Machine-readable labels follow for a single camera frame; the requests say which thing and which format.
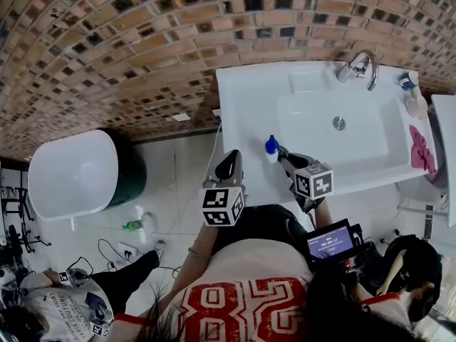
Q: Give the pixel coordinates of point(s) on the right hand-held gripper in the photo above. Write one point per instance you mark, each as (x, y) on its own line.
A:
(313, 184)

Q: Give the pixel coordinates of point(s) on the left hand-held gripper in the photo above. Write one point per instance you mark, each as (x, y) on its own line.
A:
(221, 205)

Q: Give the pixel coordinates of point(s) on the white blue-topped soap dispenser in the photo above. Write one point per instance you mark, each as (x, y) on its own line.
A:
(272, 148)

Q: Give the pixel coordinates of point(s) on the pink cloth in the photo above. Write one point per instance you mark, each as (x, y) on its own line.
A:
(421, 149)

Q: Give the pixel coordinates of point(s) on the person's right forearm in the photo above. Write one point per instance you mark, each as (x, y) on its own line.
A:
(323, 214)

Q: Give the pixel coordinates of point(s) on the person's left forearm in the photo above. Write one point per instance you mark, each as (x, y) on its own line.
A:
(194, 258)

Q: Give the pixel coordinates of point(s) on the white ceramic sink basin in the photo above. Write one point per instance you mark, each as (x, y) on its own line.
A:
(249, 119)

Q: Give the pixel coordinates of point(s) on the chrome sink drain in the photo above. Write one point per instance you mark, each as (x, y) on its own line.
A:
(339, 122)

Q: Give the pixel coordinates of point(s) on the black trousers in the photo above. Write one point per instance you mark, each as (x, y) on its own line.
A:
(263, 223)

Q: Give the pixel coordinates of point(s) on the black monitor with lit screen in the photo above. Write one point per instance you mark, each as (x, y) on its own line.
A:
(331, 244)

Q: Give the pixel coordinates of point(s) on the green and white floor bottle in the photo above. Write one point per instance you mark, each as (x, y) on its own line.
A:
(139, 223)

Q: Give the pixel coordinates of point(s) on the chrome faucet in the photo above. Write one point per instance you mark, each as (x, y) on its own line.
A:
(360, 68)

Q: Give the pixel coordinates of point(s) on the white shirt with red print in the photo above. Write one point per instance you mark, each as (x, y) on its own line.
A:
(249, 283)

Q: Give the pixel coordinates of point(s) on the white power strip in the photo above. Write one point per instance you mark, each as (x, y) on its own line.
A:
(127, 250)

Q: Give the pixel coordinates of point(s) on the white plastic bottle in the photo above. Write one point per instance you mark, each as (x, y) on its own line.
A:
(416, 102)

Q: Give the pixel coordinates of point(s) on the blue and white jar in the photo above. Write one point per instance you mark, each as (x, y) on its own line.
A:
(408, 80)

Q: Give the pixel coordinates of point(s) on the grey drain pipe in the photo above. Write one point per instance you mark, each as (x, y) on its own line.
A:
(424, 210)

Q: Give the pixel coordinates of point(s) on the white bathtub with dark shell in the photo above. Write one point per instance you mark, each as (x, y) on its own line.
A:
(71, 173)

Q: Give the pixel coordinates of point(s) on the white cabinet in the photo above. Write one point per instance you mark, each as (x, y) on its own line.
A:
(447, 148)

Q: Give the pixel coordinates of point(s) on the black metal rack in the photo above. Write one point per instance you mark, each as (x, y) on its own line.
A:
(18, 219)

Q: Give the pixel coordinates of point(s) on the white wall plug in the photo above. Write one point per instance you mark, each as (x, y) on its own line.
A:
(216, 112)

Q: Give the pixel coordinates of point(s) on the white wall plate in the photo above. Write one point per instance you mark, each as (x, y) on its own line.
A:
(182, 117)

